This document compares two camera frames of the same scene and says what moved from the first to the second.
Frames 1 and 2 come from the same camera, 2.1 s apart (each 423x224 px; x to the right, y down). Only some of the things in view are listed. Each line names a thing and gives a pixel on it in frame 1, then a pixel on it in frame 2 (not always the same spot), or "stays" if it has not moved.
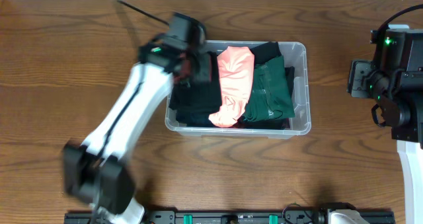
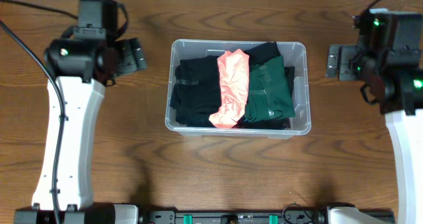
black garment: [266, 51] -> [275, 123]
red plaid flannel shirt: [263, 125] stays
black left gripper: [203, 73] -> [131, 60]
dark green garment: [271, 97] stays
